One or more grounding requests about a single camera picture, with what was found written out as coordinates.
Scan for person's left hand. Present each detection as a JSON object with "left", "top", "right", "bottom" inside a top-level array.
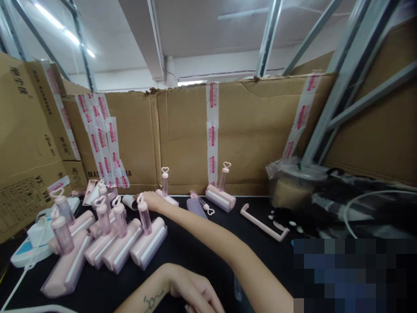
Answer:
[{"left": 169, "top": 271, "right": 226, "bottom": 313}]

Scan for person's right hand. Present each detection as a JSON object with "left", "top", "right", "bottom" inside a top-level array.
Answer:
[{"left": 135, "top": 191, "right": 165, "bottom": 211}]

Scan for person's left fingers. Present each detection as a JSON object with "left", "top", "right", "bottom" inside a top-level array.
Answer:
[{"left": 195, "top": 283, "right": 226, "bottom": 313}]

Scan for grey sticky paper roll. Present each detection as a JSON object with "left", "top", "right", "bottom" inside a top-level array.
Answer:
[{"left": 122, "top": 194, "right": 140, "bottom": 211}]

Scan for pink plastic cover parts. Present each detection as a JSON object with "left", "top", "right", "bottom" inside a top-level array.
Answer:
[{"left": 72, "top": 178, "right": 119, "bottom": 206}]

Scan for cluster of pink lint rollers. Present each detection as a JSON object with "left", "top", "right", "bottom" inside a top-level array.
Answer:
[{"left": 40, "top": 186, "right": 169, "bottom": 299}]

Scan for lilac sticky paper roll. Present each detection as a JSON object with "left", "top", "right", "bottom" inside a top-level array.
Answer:
[{"left": 186, "top": 197, "right": 208, "bottom": 221}]

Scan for small cardboard box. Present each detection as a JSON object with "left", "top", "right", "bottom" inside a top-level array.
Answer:
[{"left": 62, "top": 159, "right": 91, "bottom": 197}]

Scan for tall taped cardboard box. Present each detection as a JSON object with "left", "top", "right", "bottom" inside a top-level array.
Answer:
[{"left": 25, "top": 59, "right": 83, "bottom": 162}]

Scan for white power strip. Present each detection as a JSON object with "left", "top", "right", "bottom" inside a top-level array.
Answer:
[{"left": 10, "top": 195, "right": 81, "bottom": 269}]

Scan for large printed cardboard box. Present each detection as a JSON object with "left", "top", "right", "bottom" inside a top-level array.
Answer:
[{"left": 0, "top": 51, "right": 71, "bottom": 244}]

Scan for plastic cup in clear bag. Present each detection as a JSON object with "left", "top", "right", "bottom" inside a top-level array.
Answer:
[{"left": 265, "top": 158, "right": 328, "bottom": 210}]

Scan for ceiling light tube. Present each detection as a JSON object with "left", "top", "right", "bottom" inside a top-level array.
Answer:
[{"left": 32, "top": 2, "right": 97, "bottom": 60}]

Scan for plain cardboard sheet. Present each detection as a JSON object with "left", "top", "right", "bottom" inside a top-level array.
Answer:
[{"left": 289, "top": 19, "right": 417, "bottom": 187}]

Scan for pink heart-handle lint roller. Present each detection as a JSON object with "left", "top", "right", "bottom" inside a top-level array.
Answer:
[
  {"left": 205, "top": 161, "right": 236, "bottom": 213},
  {"left": 155, "top": 166, "right": 180, "bottom": 208}
]

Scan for pink heart-tipped handle tube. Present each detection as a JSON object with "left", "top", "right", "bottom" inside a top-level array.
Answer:
[{"left": 190, "top": 190, "right": 216, "bottom": 216}]

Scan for pink plastic roller bracket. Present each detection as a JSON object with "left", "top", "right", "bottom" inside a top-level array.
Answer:
[{"left": 240, "top": 203, "right": 290, "bottom": 243}]

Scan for taped cardboard wall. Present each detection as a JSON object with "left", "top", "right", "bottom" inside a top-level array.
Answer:
[{"left": 61, "top": 72, "right": 338, "bottom": 197}]

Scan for white power cable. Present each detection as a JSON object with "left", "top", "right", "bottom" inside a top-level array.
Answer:
[{"left": 0, "top": 217, "right": 46, "bottom": 313}]

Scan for white looped cable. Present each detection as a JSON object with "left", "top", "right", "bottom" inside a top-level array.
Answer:
[{"left": 344, "top": 189, "right": 417, "bottom": 239}]

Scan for dark metal rack frame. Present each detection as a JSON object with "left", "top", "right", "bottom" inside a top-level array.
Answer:
[{"left": 0, "top": 0, "right": 98, "bottom": 93}]

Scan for grey metal rack frame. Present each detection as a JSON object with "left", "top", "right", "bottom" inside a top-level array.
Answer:
[{"left": 254, "top": 0, "right": 417, "bottom": 167}]

